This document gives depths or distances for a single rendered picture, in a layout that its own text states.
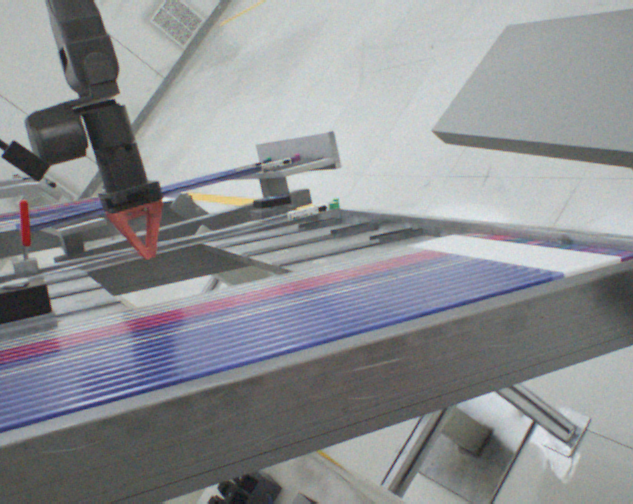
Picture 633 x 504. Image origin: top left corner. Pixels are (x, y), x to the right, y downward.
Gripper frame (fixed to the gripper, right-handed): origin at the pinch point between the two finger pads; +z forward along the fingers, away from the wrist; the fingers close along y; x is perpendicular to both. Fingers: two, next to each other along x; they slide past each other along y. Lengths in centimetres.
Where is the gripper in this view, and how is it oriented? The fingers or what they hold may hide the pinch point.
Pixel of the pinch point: (147, 252)
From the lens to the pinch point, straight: 106.4
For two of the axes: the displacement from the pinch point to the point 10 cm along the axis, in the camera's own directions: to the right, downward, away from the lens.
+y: 4.2, 0.9, -9.0
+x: 8.8, -3.1, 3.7
